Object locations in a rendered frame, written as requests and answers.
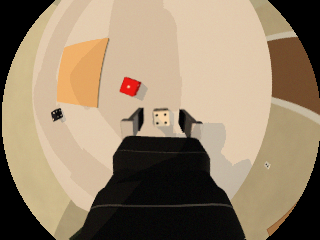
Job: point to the white die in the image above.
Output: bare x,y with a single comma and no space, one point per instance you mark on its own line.
161,117

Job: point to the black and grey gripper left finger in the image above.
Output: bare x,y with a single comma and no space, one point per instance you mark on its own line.
131,126

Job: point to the orange flat mat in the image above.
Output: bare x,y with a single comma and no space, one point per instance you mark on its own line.
80,73

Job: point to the red die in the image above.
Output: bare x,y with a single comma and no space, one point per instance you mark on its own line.
130,86

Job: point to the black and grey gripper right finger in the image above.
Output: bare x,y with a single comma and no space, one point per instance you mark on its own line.
189,125

